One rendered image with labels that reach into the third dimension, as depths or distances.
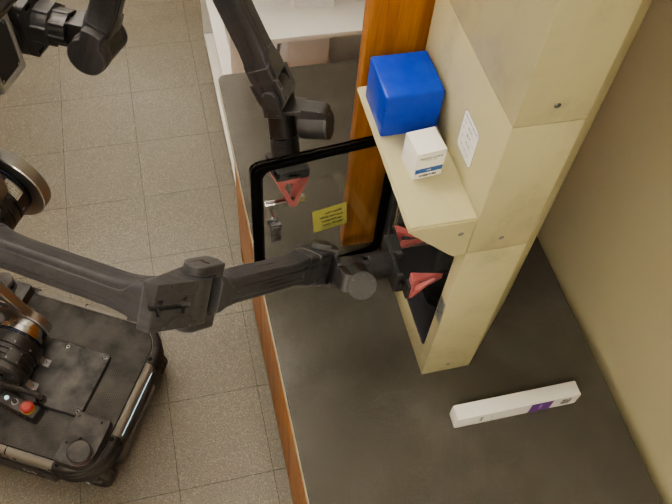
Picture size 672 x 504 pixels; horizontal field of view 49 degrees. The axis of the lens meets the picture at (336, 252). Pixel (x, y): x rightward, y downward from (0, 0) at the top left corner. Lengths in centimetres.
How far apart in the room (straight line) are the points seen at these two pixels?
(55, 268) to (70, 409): 129
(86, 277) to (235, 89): 112
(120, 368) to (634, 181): 162
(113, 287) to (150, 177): 210
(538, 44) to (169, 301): 61
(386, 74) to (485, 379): 75
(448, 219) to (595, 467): 72
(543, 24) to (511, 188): 30
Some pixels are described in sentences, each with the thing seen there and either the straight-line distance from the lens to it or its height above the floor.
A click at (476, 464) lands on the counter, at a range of 161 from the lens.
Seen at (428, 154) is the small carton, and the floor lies 157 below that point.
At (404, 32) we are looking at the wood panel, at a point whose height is 157.
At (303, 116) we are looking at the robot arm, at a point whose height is 140.
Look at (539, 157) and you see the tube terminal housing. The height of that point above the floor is 164.
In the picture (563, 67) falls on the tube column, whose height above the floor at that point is 181.
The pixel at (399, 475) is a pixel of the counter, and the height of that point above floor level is 94.
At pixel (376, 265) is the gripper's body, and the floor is 119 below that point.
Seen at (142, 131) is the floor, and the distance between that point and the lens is 338.
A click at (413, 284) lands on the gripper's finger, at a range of 147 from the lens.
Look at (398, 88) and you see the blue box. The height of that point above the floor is 160.
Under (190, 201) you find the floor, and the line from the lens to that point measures 310.
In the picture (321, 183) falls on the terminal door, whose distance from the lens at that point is 147.
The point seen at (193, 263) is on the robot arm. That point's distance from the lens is 115.
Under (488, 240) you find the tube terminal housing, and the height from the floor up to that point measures 144.
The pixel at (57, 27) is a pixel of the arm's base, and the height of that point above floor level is 147.
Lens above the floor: 242
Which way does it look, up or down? 56 degrees down
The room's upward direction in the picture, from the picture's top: 6 degrees clockwise
